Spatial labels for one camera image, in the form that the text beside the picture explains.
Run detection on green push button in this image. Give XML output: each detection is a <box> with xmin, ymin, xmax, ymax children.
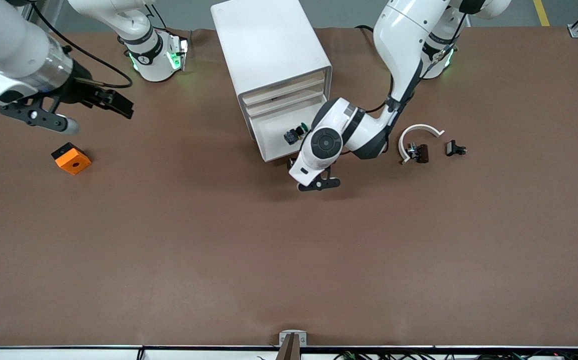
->
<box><xmin>284</xmin><ymin>122</ymin><xmax>310</xmax><ymax>146</ymax></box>

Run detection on orange block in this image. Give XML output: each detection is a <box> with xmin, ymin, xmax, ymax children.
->
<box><xmin>51</xmin><ymin>142</ymin><xmax>92</xmax><ymax>176</ymax></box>

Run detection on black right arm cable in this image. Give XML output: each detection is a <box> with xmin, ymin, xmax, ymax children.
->
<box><xmin>29</xmin><ymin>2</ymin><xmax>134</xmax><ymax>90</ymax></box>

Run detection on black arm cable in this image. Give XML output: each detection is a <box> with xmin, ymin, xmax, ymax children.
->
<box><xmin>364</xmin><ymin>12</ymin><xmax>470</xmax><ymax>115</ymax></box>
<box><xmin>29</xmin><ymin>2</ymin><xmax>134</xmax><ymax>90</ymax></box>

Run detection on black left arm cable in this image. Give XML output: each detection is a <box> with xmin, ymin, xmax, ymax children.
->
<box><xmin>364</xmin><ymin>12</ymin><xmax>470</xmax><ymax>115</ymax></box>

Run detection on brown-handled metal valve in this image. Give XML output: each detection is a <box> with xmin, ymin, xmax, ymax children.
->
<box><xmin>406</xmin><ymin>142</ymin><xmax>430</xmax><ymax>164</ymax></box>

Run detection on white half ring clamp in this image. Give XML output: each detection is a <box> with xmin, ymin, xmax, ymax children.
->
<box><xmin>399</xmin><ymin>123</ymin><xmax>445</xmax><ymax>165</ymax></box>

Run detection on grey metal bracket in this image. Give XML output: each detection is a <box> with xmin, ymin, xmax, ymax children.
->
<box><xmin>279</xmin><ymin>330</ymin><xmax>308</xmax><ymax>347</ymax></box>

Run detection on brown post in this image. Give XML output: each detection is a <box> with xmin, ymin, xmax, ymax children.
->
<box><xmin>278</xmin><ymin>334</ymin><xmax>301</xmax><ymax>360</ymax></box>

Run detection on black cable bundle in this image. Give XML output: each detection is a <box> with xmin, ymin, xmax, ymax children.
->
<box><xmin>334</xmin><ymin>350</ymin><xmax>578</xmax><ymax>360</ymax></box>

